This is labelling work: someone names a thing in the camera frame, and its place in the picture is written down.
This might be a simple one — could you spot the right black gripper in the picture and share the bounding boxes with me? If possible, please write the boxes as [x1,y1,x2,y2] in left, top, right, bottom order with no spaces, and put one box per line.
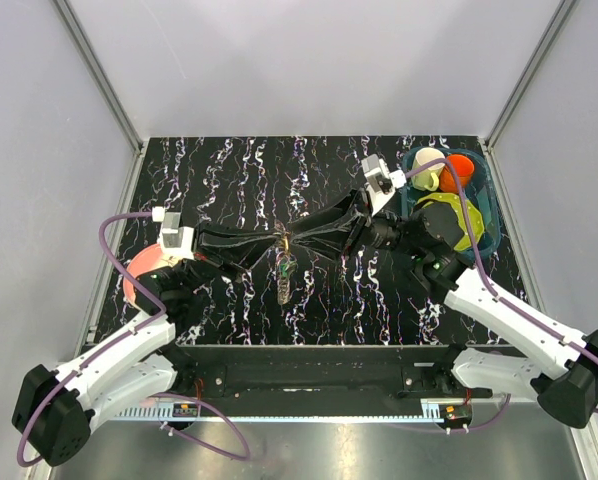
[290,182,424,264]

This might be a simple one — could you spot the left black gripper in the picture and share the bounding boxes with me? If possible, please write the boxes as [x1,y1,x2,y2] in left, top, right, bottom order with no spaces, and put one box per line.
[175,219,281,297]

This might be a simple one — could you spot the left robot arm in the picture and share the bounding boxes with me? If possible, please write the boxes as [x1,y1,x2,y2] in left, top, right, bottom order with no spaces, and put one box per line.
[12,222,283,467]

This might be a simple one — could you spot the pink plate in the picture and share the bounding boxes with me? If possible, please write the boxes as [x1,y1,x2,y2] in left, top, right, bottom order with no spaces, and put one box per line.
[122,243,181,308]

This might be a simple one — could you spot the cream mug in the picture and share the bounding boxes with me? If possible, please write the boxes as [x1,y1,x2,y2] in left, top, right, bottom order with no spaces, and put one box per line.
[411,147,445,191]

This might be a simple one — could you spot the yellow-green dotted plate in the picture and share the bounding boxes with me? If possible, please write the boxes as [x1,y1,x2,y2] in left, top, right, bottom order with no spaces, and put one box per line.
[415,192,485,252]

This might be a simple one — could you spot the orange cup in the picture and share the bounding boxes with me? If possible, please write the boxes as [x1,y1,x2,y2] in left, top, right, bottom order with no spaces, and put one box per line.
[439,154,475,194]

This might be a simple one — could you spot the teal plastic tray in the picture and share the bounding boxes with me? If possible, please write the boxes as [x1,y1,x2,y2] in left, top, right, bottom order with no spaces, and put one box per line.
[401,147,501,260]

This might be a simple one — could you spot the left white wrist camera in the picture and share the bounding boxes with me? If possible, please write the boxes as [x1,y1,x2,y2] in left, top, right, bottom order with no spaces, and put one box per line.
[151,206,195,260]

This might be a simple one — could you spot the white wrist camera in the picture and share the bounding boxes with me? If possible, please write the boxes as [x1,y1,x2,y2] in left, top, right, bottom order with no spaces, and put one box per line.
[151,206,195,260]
[361,154,406,216]

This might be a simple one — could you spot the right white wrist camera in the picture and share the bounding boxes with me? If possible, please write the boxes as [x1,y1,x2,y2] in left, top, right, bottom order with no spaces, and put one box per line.
[361,154,406,216]

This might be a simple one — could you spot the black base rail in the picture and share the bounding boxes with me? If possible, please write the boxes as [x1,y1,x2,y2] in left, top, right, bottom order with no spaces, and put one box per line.
[128,343,493,419]

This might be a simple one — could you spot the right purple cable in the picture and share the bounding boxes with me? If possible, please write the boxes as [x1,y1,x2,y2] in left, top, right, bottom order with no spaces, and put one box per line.
[403,158,598,417]

